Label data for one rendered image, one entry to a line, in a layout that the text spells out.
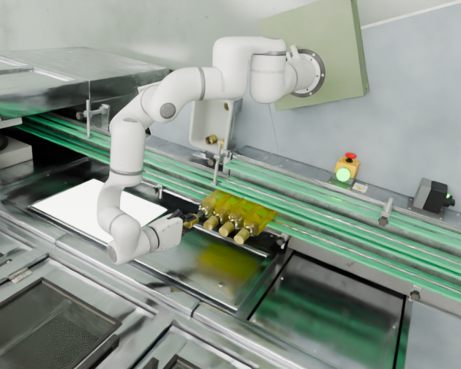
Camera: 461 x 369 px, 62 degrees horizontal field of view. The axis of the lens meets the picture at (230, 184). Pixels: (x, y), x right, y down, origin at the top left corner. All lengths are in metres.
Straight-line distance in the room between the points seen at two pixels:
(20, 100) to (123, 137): 0.89
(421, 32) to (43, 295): 1.37
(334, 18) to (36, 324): 1.23
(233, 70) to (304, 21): 0.41
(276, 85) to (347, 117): 0.43
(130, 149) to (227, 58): 0.33
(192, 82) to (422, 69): 0.74
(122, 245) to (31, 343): 0.33
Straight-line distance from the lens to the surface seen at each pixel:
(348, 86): 1.31
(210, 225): 1.28
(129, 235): 1.07
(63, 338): 1.18
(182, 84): 0.98
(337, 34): 1.32
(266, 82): 1.07
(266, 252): 1.42
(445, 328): 1.74
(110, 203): 1.14
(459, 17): 1.38
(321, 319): 1.30
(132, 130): 0.99
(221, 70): 1.02
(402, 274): 1.39
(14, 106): 1.81
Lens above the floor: 2.13
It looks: 55 degrees down
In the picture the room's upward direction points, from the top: 126 degrees counter-clockwise
